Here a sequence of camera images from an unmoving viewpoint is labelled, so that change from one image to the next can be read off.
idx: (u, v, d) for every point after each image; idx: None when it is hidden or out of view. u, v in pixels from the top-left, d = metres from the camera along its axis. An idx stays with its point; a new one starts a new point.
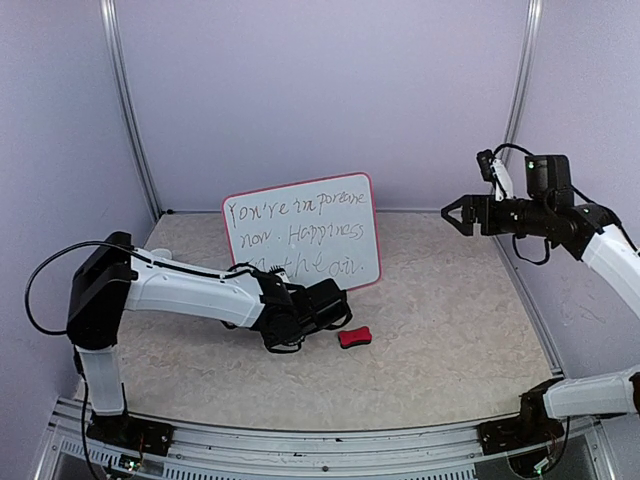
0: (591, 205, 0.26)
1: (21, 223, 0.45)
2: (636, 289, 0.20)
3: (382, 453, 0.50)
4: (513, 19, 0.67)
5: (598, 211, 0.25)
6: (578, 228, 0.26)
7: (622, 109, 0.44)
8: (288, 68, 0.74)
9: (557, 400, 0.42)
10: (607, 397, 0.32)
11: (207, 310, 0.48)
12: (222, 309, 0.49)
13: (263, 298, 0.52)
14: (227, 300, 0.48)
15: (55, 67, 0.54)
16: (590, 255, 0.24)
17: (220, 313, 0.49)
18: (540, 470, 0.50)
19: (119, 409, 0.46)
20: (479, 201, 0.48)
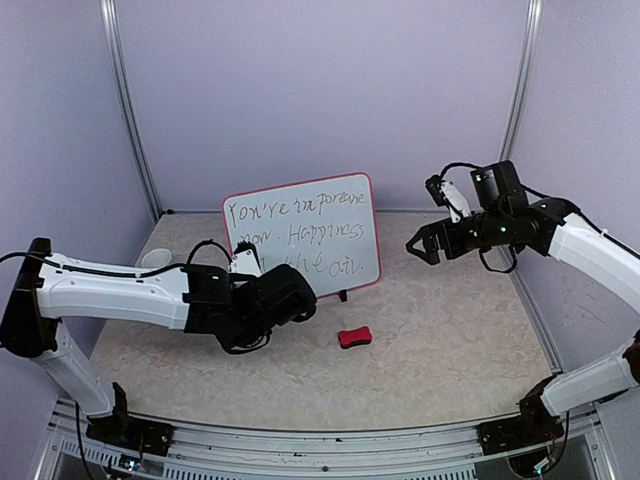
0: (547, 200, 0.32)
1: (21, 223, 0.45)
2: (634, 286, 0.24)
3: (382, 453, 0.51)
4: (514, 18, 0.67)
5: (554, 204, 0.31)
6: (540, 225, 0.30)
7: (622, 108, 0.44)
8: (288, 68, 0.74)
9: (557, 398, 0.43)
10: (605, 379, 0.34)
11: (127, 314, 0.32)
12: (148, 312, 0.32)
13: (187, 298, 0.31)
14: (147, 301, 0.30)
15: (54, 68, 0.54)
16: (557, 248, 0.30)
17: (147, 316, 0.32)
18: (540, 470, 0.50)
19: (109, 409, 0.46)
20: (437, 227, 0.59)
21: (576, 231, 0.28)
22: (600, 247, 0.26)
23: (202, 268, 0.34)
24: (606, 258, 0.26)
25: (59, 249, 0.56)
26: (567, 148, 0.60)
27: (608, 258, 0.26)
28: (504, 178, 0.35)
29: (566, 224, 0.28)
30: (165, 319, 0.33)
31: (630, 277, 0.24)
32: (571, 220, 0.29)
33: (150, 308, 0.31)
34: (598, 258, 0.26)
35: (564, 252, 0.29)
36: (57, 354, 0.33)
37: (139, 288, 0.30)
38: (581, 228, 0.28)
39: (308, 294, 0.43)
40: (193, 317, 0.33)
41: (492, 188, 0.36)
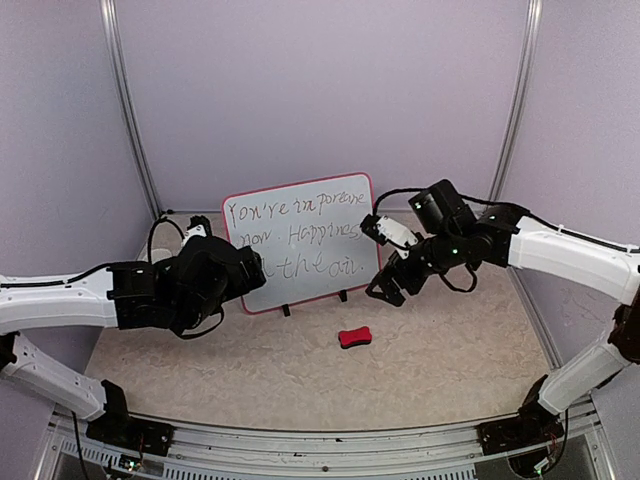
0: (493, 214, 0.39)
1: (21, 223, 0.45)
2: (604, 273, 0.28)
3: (382, 453, 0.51)
4: (514, 19, 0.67)
5: (500, 216, 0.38)
6: (493, 238, 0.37)
7: (621, 109, 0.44)
8: (288, 68, 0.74)
9: (554, 396, 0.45)
10: (597, 367, 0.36)
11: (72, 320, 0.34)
12: (80, 316, 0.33)
13: (113, 294, 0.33)
14: (75, 304, 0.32)
15: (54, 68, 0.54)
16: (522, 255, 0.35)
17: (84, 321, 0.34)
18: (540, 470, 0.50)
19: (99, 407, 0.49)
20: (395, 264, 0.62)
21: (529, 234, 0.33)
22: (554, 244, 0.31)
23: (126, 267, 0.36)
24: (561, 252, 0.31)
25: (59, 249, 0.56)
26: (567, 148, 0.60)
27: (565, 251, 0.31)
28: (444, 198, 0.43)
29: (519, 232, 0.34)
30: (100, 321, 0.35)
31: (597, 266, 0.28)
32: (520, 225, 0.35)
33: (83, 311, 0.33)
34: (554, 253, 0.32)
35: (524, 256, 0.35)
36: (18, 364, 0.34)
37: (66, 292, 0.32)
38: (533, 231, 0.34)
39: (230, 257, 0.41)
40: (123, 313, 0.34)
41: (436, 211, 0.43)
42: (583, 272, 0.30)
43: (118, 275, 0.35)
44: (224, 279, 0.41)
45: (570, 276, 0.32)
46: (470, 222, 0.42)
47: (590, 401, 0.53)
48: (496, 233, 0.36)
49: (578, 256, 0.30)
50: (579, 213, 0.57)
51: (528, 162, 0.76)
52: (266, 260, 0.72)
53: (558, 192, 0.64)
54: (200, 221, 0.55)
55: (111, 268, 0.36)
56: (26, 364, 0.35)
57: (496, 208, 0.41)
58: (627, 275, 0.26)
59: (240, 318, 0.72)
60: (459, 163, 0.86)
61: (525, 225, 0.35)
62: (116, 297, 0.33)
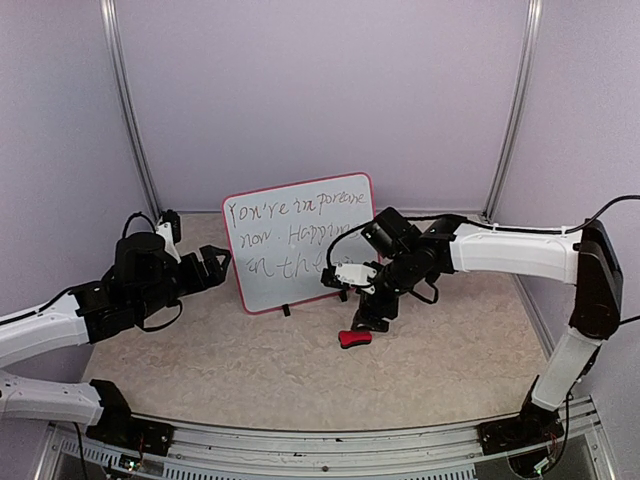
0: (433, 227, 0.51)
1: (21, 223, 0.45)
2: (544, 260, 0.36)
3: (382, 453, 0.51)
4: (514, 19, 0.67)
5: (438, 227, 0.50)
6: (433, 251, 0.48)
7: (620, 109, 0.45)
8: (288, 68, 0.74)
9: (544, 392, 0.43)
10: (573, 354, 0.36)
11: (48, 346, 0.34)
12: (55, 340, 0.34)
13: (81, 311, 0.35)
14: (52, 328, 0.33)
15: (54, 68, 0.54)
16: (470, 261, 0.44)
17: (58, 344, 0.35)
18: (540, 470, 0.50)
19: (99, 405, 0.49)
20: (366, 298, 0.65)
21: (466, 239, 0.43)
22: (494, 244, 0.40)
23: (82, 287, 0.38)
24: (498, 247, 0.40)
25: (58, 249, 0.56)
26: (567, 148, 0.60)
27: (501, 246, 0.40)
28: (390, 223, 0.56)
29: (458, 240, 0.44)
30: (74, 340, 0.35)
31: (536, 255, 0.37)
32: (458, 234, 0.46)
33: (58, 334, 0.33)
34: (491, 249, 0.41)
35: (466, 258, 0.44)
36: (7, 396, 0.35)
37: (39, 318, 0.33)
38: (467, 237, 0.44)
39: (156, 243, 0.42)
40: (94, 328, 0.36)
41: (384, 233, 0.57)
42: (520, 260, 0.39)
43: (80, 295, 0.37)
44: (160, 264, 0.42)
45: (507, 267, 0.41)
46: (414, 237, 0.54)
47: (590, 400, 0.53)
48: (437, 245, 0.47)
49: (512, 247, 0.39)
50: (580, 212, 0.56)
51: (528, 162, 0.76)
52: (266, 260, 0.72)
53: (557, 192, 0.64)
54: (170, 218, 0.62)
55: (71, 291, 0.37)
56: (12, 395, 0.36)
57: (437, 222, 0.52)
58: (564, 254, 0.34)
59: (240, 318, 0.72)
60: (458, 163, 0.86)
61: (461, 233, 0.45)
62: (86, 313, 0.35)
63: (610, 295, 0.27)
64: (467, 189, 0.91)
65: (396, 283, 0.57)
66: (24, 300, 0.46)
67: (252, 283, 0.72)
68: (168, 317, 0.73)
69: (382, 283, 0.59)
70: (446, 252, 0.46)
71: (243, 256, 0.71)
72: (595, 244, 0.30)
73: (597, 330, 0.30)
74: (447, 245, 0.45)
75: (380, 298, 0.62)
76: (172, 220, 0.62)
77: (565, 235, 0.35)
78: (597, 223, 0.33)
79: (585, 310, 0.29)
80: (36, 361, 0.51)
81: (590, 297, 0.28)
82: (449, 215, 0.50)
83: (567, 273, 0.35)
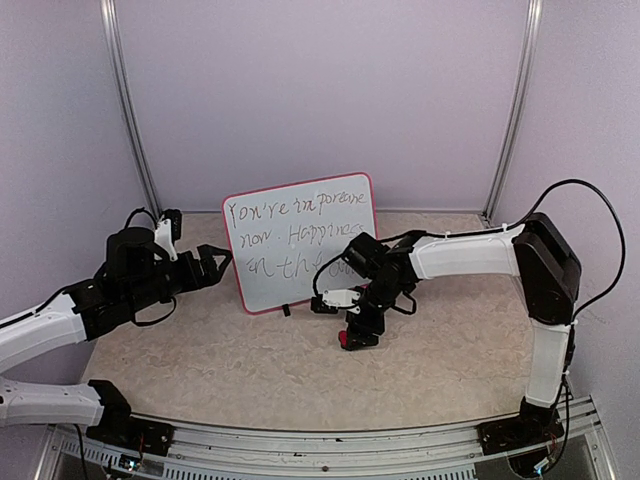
0: (399, 240, 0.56)
1: (21, 223, 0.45)
2: (490, 256, 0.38)
3: (382, 453, 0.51)
4: (514, 19, 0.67)
5: (403, 241, 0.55)
6: (398, 266, 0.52)
7: (620, 110, 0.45)
8: (288, 68, 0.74)
9: (535, 392, 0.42)
10: (550, 346, 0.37)
11: (47, 346, 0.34)
12: (55, 340, 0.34)
13: (78, 308, 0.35)
14: (51, 328, 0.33)
15: (54, 68, 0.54)
16: (431, 265, 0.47)
17: (57, 344, 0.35)
18: (541, 470, 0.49)
19: (101, 405, 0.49)
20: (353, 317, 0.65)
21: (422, 248, 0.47)
22: (450, 246, 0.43)
23: (76, 286, 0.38)
24: (451, 250, 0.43)
25: (58, 249, 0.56)
26: (567, 147, 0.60)
27: (454, 249, 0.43)
28: (363, 244, 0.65)
29: (415, 250, 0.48)
30: (72, 339, 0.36)
31: (484, 252, 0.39)
32: (418, 243, 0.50)
33: (57, 334, 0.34)
34: (446, 253, 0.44)
35: (426, 265, 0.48)
36: (9, 402, 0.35)
37: (37, 319, 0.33)
38: (424, 246, 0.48)
39: (148, 236, 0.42)
40: (91, 324, 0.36)
41: (359, 254, 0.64)
42: (473, 260, 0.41)
43: (74, 295, 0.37)
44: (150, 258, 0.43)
45: (465, 269, 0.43)
46: (382, 253, 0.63)
47: (590, 400, 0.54)
48: (400, 259, 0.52)
49: (462, 249, 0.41)
50: (580, 212, 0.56)
51: (528, 163, 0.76)
52: (266, 260, 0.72)
53: (557, 191, 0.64)
54: (171, 215, 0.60)
55: (66, 291, 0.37)
56: (14, 400, 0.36)
57: (404, 237, 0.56)
58: (505, 248, 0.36)
59: (241, 318, 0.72)
60: (458, 163, 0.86)
61: (419, 242, 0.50)
62: (82, 310, 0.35)
63: (557, 282, 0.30)
64: (467, 189, 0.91)
65: (377, 299, 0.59)
66: (24, 300, 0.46)
67: (252, 283, 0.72)
68: (161, 314, 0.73)
69: (366, 303, 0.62)
70: (407, 263, 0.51)
71: (243, 256, 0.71)
72: (534, 235, 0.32)
73: (553, 315, 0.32)
74: (407, 256, 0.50)
75: (366, 318, 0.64)
76: (174, 218, 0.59)
77: (507, 232, 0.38)
78: (540, 216, 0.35)
79: (536, 297, 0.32)
80: (37, 361, 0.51)
81: (540, 286, 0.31)
82: (412, 232, 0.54)
83: (512, 266, 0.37)
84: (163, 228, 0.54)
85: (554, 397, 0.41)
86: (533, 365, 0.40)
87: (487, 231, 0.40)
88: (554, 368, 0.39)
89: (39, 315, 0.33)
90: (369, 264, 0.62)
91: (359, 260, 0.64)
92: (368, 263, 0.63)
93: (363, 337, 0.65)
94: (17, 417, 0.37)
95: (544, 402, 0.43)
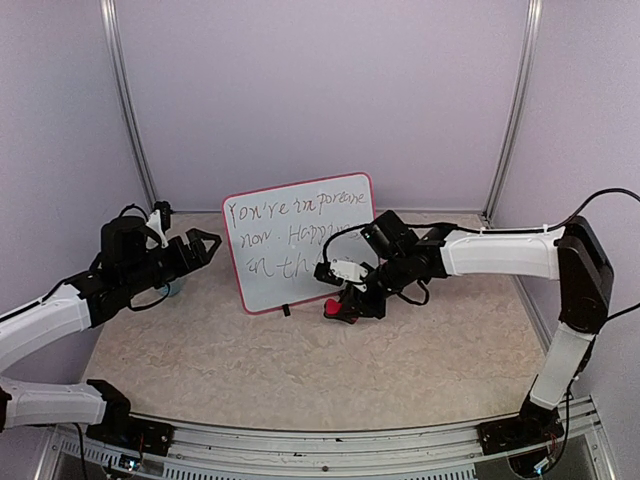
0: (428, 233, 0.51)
1: (21, 223, 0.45)
2: (527, 257, 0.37)
3: (382, 453, 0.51)
4: (514, 19, 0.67)
5: (429, 233, 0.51)
6: (427, 259, 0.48)
7: (620, 108, 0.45)
8: (288, 67, 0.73)
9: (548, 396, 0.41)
10: (569, 351, 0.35)
11: (52, 335, 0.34)
12: (59, 328, 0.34)
13: (83, 293, 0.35)
14: (57, 315, 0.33)
15: (54, 69, 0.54)
16: (454, 266, 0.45)
17: (62, 332, 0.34)
18: (540, 470, 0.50)
19: (100, 398, 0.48)
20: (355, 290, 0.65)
21: (456, 242, 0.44)
22: (479, 245, 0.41)
23: (77, 276, 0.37)
24: (489, 249, 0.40)
25: (59, 250, 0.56)
26: (568, 146, 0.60)
27: (489, 246, 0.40)
28: (389, 224, 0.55)
29: (449, 243, 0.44)
30: (77, 326, 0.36)
31: (519, 252, 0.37)
32: (450, 238, 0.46)
33: (62, 321, 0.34)
34: (481, 251, 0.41)
35: (457, 261, 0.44)
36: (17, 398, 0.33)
37: (42, 308, 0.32)
38: (457, 240, 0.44)
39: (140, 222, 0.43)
40: (96, 311, 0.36)
41: (383, 234, 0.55)
42: (511, 262, 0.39)
43: (76, 284, 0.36)
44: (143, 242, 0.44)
45: (499, 269, 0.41)
46: (411, 241, 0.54)
47: (590, 400, 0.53)
48: (429, 252, 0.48)
49: (501, 248, 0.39)
50: (579, 212, 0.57)
51: (528, 163, 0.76)
52: (266, 260, 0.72)
53: (558, 190, 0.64)
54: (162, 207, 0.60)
55: (67, 281, 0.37)
56: (21, 397, 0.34)
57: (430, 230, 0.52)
58: (546, 251, 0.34)
59: (241, 318, 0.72)
60: (458, 163, 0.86)
61: (452, 237, 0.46)
62: (87, 296, 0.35)
63: (598, 292, 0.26)
64: (467, 189, 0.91)
65: (389, 283, 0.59)
66: (24, 299, 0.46)
67: (252, 283, 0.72)
68: (160, 314, 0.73)
69: (376, 282, 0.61)
70: (438, 257, 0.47)
71: (243, 256, 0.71)
72: (575, 239, 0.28)
73: (586, 323, 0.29)
74: (437, 250, 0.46)
75: (370, 299, 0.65)
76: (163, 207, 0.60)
77: (548, 233, 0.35)
78: (581, 219, 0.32)
79: (572, 303, 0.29)
80: (36, 361, 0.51)
81: (575, 290, 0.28)
82: (439, 225, 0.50)
83: (551, 271, 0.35)
84: (154, 217, 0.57)
85: (561, 399, 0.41)
86: (546, 364, 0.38)
87: (526, 231, 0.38)
88: (567, 371, 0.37)
89: (44, 305, 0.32)
90: (393, 249, 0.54)
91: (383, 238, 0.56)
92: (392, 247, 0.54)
93: (361, 310, 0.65)
94: (25, 416, 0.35)
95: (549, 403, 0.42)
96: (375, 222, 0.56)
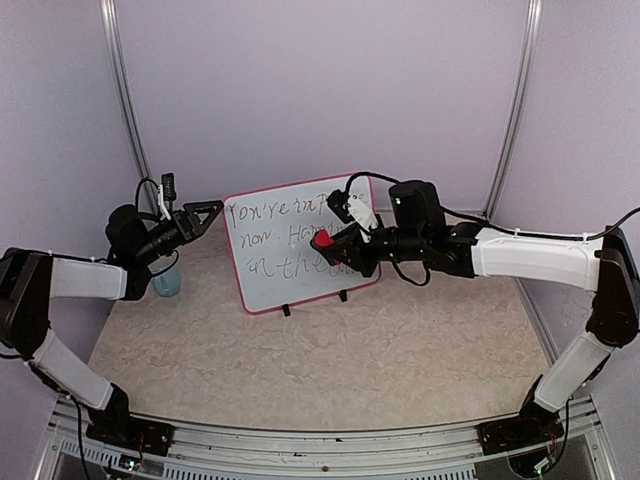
0: (458, 228, 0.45)
1: (22, 223, 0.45)
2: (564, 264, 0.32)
3: (382, 453, 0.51)
4: (514, 20, 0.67)
5: (459, 228, 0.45)
6: (455, 257, 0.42)
7: (621, 108, 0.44)
8: (288, 66, 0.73)
9: (553, 395, 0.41)
10: (583, 358, 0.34)
11: (100, 290, 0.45)
12: (105, 284, 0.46)
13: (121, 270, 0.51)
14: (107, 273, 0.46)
15: (55, 71, 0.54)
16: (481, 264, 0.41)
17: (105, 289, 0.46)
18: (540, 470, 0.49)
19: (107, 386, 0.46)
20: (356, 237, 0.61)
21: (488, 242, 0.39)
22: (512, 247, 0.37)
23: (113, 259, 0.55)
24: (522, 253, 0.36)
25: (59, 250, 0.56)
26: (567, 147, 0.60)
27: (523, 249, 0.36)
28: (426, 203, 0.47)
29: (481, 243, 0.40)
30: (111, 291, 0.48)
31: (555, 256, 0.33)
32: (480, 237, 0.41)
33: (107, 279, 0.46)
34: (513, 254, 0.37)
35: (487, 261, 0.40)
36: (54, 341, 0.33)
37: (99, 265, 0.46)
38: (490, 239, 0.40)
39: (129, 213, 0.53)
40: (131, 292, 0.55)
41: (412, 207, 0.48)
42: (545, 268, 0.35)
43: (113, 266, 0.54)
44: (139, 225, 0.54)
45: (530, 274, 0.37)
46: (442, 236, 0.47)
47: (590, 400, 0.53)
48: (460, 249, 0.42)
49: (535, 254, 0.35)
50: (579, 213, 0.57)
51: (528, 163, 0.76)
52: (266, 260, 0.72)
53: (558, 190, 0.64)
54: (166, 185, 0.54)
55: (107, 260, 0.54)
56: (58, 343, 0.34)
57: (459, 224, 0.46)
58: (584, 261, 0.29)
59: (240, 318, 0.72)
60: (457, 162, 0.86)
61: (483, 235, 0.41)
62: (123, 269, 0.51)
63: (631, 306, 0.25)
64: (467, 189, 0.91)
65: (395, 248, 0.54)
66: None
67: (252, 283, 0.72)
68: (160, 313, 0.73)
69: (380, 243, 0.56)
70: (467, 257, 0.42)
71: (243, 256, 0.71)
72: (615, 251, 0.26)
73: (616, 337, 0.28)
74: (468, 249, 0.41)
75: (366, 255, 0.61)
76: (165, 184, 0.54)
77: (587, 243, 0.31)
78: (619, 231, 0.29)
79: (604, 316, 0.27)
80: None
81: (609, 304, 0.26)
82: (471, 224, 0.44)
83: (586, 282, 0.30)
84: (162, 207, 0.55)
85: (565, 400, 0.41)
86: (556, 367, 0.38)
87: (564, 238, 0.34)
88: (579, 376, 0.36)
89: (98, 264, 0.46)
90: (422, 227, 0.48)
91: (412, 209, 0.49)
92: (420, 225, 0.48)
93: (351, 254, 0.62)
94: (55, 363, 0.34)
95: (553, 404, 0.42)
96: (414, 190, 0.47)
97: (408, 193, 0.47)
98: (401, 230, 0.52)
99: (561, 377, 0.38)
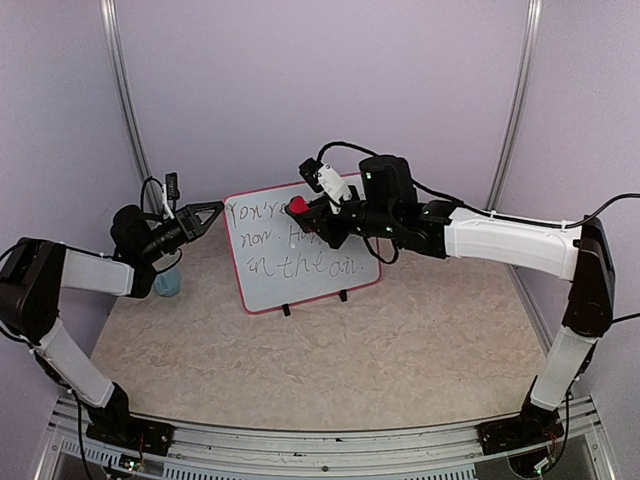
0: (429, 206, 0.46)
1: (22, 223, 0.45)
2: (538, 250, 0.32)
3: (382, 453, 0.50)
4: (514, 20, 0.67)
5: (432, 207, 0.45)
6: (427, 236, 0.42)
7: (620, 108, 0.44)
8: (288, 67, 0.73)
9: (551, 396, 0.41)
10: (570, 353, 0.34)
11: (106, 285, 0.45)
12: (111, 280, 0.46)
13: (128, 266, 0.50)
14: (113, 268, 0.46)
15: (55, 72, 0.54)
16: (453, 245, 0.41)
17: (111, 284, 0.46)
18: (541, 470, 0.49)
19: (109, 383, 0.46)
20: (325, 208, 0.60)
21: (462, 224, 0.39)
22: (486, 229, 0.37)
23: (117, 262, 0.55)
24: (497, 236, 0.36)
25: None
26: (568, 147, 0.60)
27: (497, 233, 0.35)
28: (397, 179, 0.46)
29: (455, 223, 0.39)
30: (118, 287, 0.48)
31: (528, 242, 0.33)
32: (455, 219, 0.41)
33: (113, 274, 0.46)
34: (487, 237, 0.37)
35: (460, 242, 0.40)
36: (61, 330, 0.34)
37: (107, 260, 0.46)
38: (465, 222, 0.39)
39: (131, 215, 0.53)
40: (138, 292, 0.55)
41: (381, 183, 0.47)
42: (519, 254, 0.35)
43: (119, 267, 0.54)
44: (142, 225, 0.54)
45: (502, 259, 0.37)
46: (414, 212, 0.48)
47: (590, 400, 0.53)
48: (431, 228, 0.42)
49: (509, 238, 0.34)
50: (578, 212, 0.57)
51: (528, 163, 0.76)
52: (265, 260, 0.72)
53: (558, 190, 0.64)
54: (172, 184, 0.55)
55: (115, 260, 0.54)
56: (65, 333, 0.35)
57: (430, 203, 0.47)
58: (562, 249, 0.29)
59: (240, 318, 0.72)
60: (457, 162, 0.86)
61: (458, 217, 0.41)
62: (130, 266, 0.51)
63: (606, 295, 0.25)
64: (467, 189, 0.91)
65: (365, 223, 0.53)
66: None
67: (252, 283, 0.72)
68: (160, 314, 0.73)
69: (350, 217, 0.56)
70: (440, 236, 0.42)
71: (243, 256, 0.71)
72: (593, 242, 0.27)
73: (588, 328, 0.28)
74: (440, 229, 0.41)
75: (336, 226, 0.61)
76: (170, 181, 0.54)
77: (565, 231, 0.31)
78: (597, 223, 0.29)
79: (578, 306, 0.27)
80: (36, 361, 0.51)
81: (584, 293, 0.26)
82: (443, 203, 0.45)
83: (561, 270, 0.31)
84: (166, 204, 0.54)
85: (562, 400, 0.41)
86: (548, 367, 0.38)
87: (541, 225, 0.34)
88: (569, 372, 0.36)
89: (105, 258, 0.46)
90: (393, 204, 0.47)
91: (383, 184, 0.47)
92: (391, 202, 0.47)
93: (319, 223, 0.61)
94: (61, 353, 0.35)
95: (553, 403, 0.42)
96: (387, 166, 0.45)
97: (380, 169, 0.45)
98: (372, 205, 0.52)
99: (553, 378, 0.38)
